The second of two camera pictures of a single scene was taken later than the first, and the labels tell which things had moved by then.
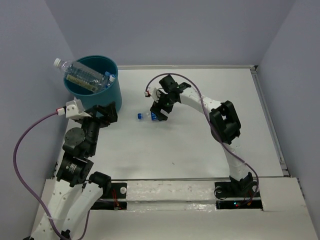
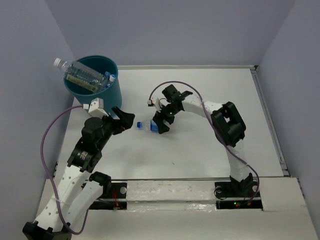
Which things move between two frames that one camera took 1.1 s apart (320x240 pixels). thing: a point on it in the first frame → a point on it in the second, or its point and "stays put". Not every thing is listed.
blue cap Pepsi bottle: (149, 116) → (149, 125)
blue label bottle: (112, 78) stays put
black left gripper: (109, 110) → (126, 120)
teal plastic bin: (111, 93) stays put
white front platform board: (187, 210) stays put
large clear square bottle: (81, 75) stays put
